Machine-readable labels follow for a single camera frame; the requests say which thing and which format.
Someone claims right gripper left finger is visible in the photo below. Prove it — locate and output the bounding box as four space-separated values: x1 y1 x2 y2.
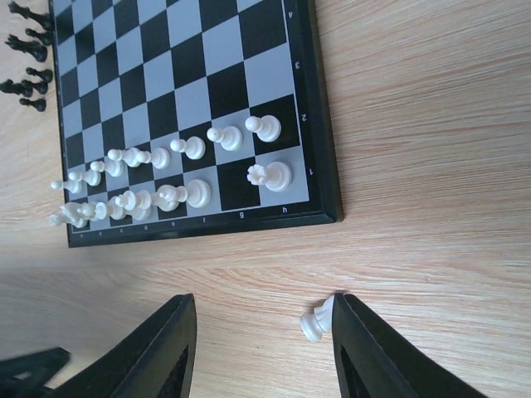
48 294 196 397

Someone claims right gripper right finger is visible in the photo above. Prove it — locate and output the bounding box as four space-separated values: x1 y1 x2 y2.
332 293 484 397

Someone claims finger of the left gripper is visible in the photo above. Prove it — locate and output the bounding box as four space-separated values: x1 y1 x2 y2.
1 347 71 397

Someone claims white knight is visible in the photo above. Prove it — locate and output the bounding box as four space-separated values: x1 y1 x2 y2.
300 295 334 342
77 202 97 221

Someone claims white chess piece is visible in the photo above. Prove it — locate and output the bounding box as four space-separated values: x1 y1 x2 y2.
95 200 126 220
107 148 141 167
51 180 84 193
136 148 171 169
68 169 101 187

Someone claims white pawn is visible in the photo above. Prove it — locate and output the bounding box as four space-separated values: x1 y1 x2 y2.
246 162 292 192
207 126 243 152
170 136 206 160
90 159 124 177
245 115 281 143

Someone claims white chess queen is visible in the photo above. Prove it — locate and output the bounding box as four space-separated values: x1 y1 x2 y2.
114 190 153 220

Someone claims white chess king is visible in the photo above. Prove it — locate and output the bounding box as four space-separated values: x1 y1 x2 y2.
134 185 188 212

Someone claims black white chess board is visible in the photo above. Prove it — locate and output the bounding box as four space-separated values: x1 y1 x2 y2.
49 0 343 248

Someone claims black chess piece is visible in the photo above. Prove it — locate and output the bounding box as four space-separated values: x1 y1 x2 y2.
26 67 53 83
21 80 48 95
5 34 47 63
7 1 51 31
0 79 26 96
19 98 46 112
25 28 53 46

